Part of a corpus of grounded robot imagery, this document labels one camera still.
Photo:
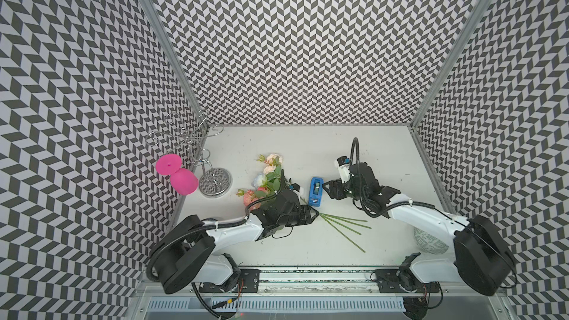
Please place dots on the artificial rose bouquet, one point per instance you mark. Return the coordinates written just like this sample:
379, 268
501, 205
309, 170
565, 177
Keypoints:
267, 183

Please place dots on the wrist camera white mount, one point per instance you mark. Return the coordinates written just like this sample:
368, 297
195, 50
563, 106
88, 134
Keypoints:
343, 164
294, 187

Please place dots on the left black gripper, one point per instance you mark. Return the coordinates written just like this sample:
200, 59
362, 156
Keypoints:
309, 220

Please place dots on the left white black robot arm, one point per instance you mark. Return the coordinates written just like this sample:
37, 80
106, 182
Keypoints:
194, 251

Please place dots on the silver wire jewelry stand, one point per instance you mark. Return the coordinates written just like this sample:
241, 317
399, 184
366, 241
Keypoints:
188, 143

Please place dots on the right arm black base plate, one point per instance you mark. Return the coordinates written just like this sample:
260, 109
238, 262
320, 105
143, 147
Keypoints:
392, 280

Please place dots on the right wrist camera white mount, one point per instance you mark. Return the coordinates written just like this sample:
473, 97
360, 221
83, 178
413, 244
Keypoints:
343, 164

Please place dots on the green patterned plate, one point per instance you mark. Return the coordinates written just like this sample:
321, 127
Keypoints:
429, 243

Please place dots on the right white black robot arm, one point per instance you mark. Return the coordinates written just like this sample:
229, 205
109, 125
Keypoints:
476, 254

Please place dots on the pink silicone goblet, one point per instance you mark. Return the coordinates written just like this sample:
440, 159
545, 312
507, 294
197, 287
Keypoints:
183, 181

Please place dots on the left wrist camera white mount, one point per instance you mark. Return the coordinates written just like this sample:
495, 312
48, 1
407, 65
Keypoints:
294, 187

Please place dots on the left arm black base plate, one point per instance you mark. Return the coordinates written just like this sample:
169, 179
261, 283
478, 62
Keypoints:
245, 281

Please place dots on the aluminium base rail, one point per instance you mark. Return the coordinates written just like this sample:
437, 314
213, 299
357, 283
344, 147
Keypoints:
320, 281

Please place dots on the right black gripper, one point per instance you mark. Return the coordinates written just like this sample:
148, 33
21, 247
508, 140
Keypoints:
335, 187

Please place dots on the blue tape dispenser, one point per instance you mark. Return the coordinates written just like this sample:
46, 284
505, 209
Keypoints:
315, 192

